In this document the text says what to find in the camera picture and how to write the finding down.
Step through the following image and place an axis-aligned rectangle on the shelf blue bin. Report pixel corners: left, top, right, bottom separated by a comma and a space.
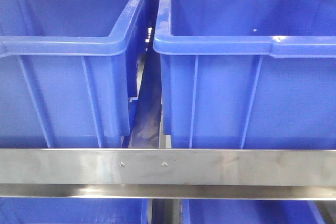
1, 198, 148, 223
182, 199, 325, 223

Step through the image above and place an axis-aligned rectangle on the steel shelf front rail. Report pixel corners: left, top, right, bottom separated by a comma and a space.
1, 149, 335, 200

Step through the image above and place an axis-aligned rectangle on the blue bin front right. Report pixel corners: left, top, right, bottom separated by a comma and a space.
154, 0, 335, 150

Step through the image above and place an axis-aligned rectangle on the blue bin front left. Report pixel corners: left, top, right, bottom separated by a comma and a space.
1, 0, 148, 148

